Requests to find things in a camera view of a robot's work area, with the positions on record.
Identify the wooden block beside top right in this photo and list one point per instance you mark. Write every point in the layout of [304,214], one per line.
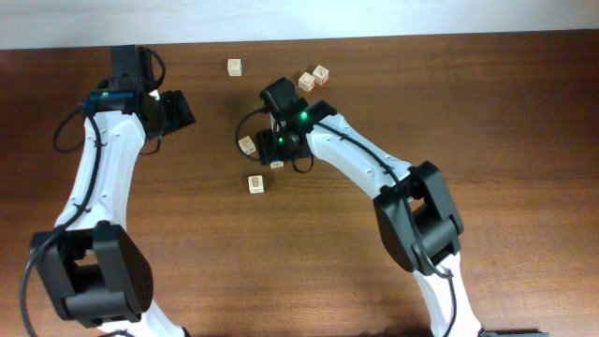
[306,82]

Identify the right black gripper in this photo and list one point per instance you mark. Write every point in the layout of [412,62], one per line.
[270,151]

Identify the blue D wooden block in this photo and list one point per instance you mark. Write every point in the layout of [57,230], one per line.
[276,164]

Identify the plain wooden block middle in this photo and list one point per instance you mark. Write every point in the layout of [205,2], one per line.
[247,145]

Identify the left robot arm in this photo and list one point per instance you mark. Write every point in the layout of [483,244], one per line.
[92,270]

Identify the wooden block red drawing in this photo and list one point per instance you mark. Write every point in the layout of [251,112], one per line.
[256,184]

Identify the plain wooden block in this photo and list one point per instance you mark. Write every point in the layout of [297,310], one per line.
[247,145]
[234,67]

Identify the plain wooden block far left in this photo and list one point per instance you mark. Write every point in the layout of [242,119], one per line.
[234,67]

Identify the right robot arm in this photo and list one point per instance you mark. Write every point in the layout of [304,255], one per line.
[417,217]

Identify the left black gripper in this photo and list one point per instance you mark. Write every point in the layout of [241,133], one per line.
[181,112]

